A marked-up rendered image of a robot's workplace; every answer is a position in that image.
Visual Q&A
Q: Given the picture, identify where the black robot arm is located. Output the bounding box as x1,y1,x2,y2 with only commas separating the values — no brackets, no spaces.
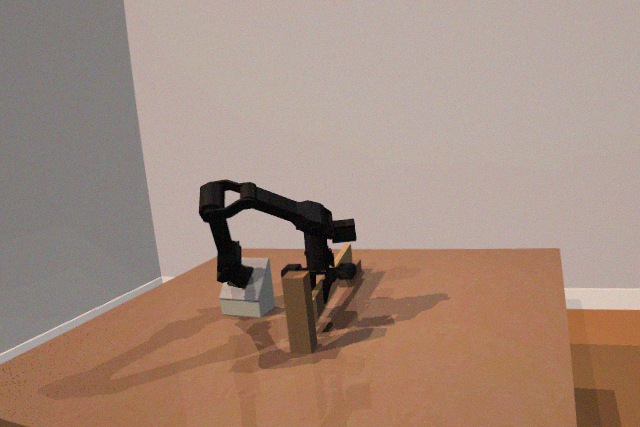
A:
199,179,357,289

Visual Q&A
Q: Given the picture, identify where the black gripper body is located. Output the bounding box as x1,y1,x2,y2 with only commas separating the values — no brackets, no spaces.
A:
281,245,357,280

